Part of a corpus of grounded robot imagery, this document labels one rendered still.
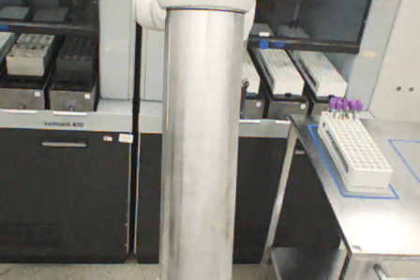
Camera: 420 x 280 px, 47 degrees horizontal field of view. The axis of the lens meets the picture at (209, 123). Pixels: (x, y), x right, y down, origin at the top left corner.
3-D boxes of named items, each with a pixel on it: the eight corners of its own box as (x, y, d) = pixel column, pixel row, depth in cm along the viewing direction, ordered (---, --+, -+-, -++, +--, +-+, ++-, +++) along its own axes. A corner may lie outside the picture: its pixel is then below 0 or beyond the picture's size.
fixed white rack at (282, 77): (256, 63, 189) (259, 48, 186) (281, 65, 191) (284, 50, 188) (272, 97, 164) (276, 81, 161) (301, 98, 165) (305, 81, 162)
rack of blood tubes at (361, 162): (317, 129, 144) (321, 110, 141) (349, 131, 145) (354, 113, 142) (348, 191, 118) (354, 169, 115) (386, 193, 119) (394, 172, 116)
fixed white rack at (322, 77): (293, 65, 192) (296, 51, 188) (318, 66, 193) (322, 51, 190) (315, 99, 166) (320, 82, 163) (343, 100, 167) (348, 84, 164)
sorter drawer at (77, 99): (78, 36, 213) (78, 17, 209) (110, 38, 215) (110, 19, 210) (47, 117, 150) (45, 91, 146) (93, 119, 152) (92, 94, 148)
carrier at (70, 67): (93, 76, 160) (93, 59, 157) (93, 78, 158) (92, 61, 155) (57, 74, 158) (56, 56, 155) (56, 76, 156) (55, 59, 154)
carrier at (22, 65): (45, 73, 158) (44, 56, 155) (44, 76, 156) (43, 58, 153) (8, 71, 156) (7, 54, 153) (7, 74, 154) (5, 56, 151)
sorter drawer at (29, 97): (42, 35, 211) (41, 14, 206) (75, 36, 213) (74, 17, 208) (-5, 115, 148) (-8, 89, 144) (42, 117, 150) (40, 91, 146)
